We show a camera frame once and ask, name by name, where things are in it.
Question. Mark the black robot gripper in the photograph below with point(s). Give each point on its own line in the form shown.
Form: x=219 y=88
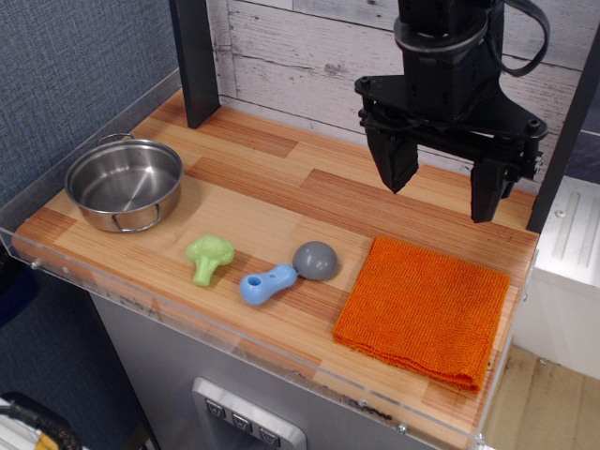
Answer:
x=449 y=98

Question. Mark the stainless steel pot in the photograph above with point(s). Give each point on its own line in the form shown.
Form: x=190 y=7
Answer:
x=125 y=185

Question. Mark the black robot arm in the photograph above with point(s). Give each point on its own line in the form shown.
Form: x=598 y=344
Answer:
x=445 y=11

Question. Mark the orange folded cloth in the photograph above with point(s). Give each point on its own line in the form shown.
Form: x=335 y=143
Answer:
x=424 y=311

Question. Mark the blue grey toy scoop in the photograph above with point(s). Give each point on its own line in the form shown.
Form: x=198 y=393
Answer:
x=313 y=260

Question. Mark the green toy broccoli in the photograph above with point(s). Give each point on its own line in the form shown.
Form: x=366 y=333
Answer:
x=208 y=253

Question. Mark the clear acrylic table guard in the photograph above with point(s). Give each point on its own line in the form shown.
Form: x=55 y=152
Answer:
x=268 y=189

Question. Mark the silver dispenser button panel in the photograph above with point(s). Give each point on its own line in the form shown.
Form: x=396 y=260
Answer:
x=272 y=431

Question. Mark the grey toy fridge cabinet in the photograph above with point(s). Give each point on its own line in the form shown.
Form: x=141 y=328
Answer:
x=162 y=356

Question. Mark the yellow black object bottom left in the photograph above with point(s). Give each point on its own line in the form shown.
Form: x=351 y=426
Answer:
x=27 y=424

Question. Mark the dark right upright post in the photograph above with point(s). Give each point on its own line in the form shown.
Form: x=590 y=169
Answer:
x=568 y=137

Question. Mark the white aluminium side rail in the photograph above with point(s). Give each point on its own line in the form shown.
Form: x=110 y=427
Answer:
x=559 y=317

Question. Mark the black left upright post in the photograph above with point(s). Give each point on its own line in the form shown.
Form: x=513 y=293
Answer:
x=193 y=42

